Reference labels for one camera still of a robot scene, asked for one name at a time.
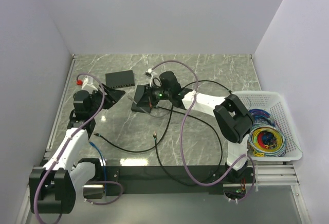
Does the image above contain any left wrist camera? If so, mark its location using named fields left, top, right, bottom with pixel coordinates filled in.
left=76, top=76, right=98, bottom=93

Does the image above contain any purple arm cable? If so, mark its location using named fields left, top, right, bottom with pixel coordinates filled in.
left=151, top=61, right=256, bottom=204
left=33, top=73, right=125, bottom=224

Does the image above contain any colourful wire bundle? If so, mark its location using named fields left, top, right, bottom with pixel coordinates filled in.
left=245, top=97, right=287, bottom=158

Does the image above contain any white plastic basket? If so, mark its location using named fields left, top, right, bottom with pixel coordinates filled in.
left=234, top=91, right=303, bottom=162

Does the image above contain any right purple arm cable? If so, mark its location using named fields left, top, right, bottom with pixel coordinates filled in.
left=151, top=61, right=256, bottom=204

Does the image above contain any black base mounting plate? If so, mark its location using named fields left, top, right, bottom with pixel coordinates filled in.
left=72, top=164, right=258, bottom=198

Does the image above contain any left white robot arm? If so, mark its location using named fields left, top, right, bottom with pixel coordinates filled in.
left=29, top=85, right=125, bottom=214

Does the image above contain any blue ethernet cable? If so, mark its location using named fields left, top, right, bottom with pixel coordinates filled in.
left=88, top=141, right=107, bottom=196

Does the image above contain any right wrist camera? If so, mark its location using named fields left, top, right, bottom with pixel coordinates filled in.
left=144, top=68, right=157, bottom=87

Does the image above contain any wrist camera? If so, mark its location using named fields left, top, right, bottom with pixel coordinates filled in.
left=76, top=76, right=98, bottom=93
left=144, top=68, right=157, bottom=87

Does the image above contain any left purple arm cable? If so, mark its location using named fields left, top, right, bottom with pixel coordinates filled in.
left=33, top=73, right=125, bottom=224

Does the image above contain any black ethernet cable with plug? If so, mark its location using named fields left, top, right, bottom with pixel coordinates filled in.
left=151, top=80, right=232, bottom=186

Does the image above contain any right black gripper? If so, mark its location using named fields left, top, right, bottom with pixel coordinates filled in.
left=137, top=83, right=172, bottom=108

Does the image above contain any aluminium rail frame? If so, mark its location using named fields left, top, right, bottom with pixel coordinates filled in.
left=27, top=164, right=300, bottom=188

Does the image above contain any black network switch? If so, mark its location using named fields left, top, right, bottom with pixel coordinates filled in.
left=131, top=98, right=152, bottom=114
left=105, top=70, right=135, bottom=89

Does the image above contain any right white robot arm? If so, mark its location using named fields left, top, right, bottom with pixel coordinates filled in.
left=132, top=71, right=254, bottom=182

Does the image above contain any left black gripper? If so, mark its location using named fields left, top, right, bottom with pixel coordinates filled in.
left=88, top=83, right=125, bottom=117

